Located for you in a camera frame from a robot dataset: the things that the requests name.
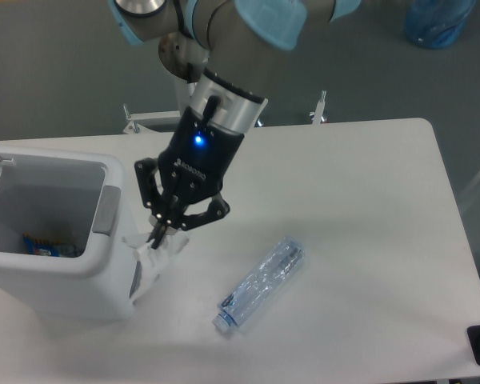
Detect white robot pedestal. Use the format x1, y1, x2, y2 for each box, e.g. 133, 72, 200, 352
158, 32, 209, 115

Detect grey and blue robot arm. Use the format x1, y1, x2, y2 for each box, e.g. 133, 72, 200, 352
109, 1, 358, 248

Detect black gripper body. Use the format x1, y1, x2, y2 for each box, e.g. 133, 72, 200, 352
157, 108, 244, 204

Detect white pedestal base frame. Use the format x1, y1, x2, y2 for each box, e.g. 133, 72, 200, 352
122, 90, 328, 134

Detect white trash can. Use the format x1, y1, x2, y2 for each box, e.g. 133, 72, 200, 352
0, 145, 137, 320

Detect clear plastic water bottle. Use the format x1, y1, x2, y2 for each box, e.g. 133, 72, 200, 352
212, 235, 306, 335

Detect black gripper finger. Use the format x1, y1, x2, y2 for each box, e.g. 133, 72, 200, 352
134, 158, 168, 248
155, 193, 230, 249

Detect blue snack wrapper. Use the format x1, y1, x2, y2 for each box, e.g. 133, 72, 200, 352
22, 233, 82, 258

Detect clear plastic bag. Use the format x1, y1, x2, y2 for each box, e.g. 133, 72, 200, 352
122, 231, 190, 302

